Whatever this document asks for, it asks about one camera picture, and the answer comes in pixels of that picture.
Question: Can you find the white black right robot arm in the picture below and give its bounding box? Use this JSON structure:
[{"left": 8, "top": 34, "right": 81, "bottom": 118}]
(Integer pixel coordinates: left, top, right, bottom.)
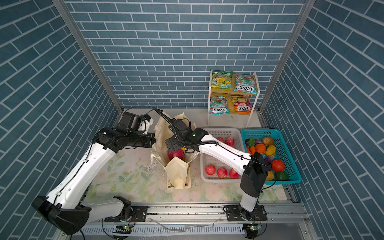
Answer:
[{"left": 165, "top": 117, "right": 268, "bottom": 221}]

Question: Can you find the orange carrot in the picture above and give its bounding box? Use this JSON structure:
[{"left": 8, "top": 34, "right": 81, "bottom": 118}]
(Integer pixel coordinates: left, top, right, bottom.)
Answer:
[{"left": 247, "top": 147, "right": 254, "bottom": 155}]

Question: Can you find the yellow bell pepper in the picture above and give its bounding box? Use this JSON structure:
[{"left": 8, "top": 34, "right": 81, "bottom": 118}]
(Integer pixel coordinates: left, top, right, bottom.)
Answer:
[{"left": 265, "top": 145, "right": 277, "bottom": 156}]

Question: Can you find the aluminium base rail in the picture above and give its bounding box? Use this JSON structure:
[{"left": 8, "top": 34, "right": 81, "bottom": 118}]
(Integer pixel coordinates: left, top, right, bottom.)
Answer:
[{"left": 55, "top": 203, "right": 317, "bottom": 240}]

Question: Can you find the teal Fox's candy bag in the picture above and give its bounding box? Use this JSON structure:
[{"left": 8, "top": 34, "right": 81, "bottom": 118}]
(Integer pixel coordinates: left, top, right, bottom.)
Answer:
[{"left": 234, "top": 75, "right": 258, "bottom": 95}]

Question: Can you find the white plastic basket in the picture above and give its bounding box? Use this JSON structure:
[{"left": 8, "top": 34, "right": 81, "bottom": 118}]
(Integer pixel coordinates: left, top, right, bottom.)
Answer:
[{"left": 201, "top": 128, "right": 250, "bottom": 184}]

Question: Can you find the white wooden two-tier shelf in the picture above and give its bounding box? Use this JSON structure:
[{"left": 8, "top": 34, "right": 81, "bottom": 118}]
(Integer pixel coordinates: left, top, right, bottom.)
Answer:
[{"left": 208, "top": 70, "right": 260, "bottom": 128}]

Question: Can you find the cream canvas grocery bag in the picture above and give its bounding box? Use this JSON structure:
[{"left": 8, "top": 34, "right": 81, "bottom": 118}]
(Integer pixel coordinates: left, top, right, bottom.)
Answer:
[{"left": 151, "top": 118, "right": 199, "bottom": 190}]

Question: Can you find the orange Fox's candy bag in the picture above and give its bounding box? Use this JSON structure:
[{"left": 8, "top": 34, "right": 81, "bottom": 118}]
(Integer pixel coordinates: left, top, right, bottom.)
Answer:
[{"left": 230, "top": 95, "right": 252, "bottom": 114}]

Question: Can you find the red tomato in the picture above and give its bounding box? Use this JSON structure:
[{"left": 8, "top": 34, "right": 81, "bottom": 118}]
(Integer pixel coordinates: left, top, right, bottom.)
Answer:
[{"left": 271, "top": 159, "right": 285, "bottom": 172}]

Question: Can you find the green Fox's candy bag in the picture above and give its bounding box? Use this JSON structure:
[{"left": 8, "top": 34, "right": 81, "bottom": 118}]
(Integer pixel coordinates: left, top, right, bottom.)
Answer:
[{"left": 210, "top": 96, "right": 230, "bottom": 115}]

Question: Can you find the teal plastic basket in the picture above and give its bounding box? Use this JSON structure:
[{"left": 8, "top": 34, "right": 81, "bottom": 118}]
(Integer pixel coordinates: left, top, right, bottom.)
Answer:
[{"left": 241, "top": 129, "right": 302, "bottom": 185}]

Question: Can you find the orange pumpkin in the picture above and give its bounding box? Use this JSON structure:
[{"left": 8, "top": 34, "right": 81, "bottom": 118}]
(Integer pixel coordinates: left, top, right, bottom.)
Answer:
[{"left": 255, "top": 143, "right": 267, "bottom": 155}]

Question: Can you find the pink dragon fruit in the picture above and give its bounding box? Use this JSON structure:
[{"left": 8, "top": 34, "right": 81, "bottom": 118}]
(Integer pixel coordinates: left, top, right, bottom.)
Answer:
[{"left": 168, "top": 149, "right": 184, "bottom": 161}]

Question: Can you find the green yellow candy bag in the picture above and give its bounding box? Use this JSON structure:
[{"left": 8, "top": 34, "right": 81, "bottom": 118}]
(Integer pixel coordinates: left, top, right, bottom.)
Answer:
[{"left": 211, "top": 70, "right": 233, "bottom": 90}]

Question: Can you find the brown potato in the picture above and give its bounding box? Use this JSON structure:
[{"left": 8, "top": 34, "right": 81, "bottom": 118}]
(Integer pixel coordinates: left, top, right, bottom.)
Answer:
[{"left": 262, "top": 136, "right": 275, "bottom": 146}]

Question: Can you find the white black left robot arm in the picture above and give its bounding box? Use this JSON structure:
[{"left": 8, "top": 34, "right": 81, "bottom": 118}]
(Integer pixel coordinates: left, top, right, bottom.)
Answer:
[{"left": 32, "top": 112, "right": 156, "bottom": 235}]

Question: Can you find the green avocado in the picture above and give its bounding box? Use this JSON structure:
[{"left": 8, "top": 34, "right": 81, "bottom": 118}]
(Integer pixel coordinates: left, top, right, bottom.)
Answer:
[{"left": 276, "top": 171, "right": 289, "bottom": 181}]

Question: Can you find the purple eggplant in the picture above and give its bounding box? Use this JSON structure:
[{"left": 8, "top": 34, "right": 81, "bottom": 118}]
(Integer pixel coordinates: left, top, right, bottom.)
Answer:
[{"left": 265, "top": 155, "right": 275, "bottom": 166}]

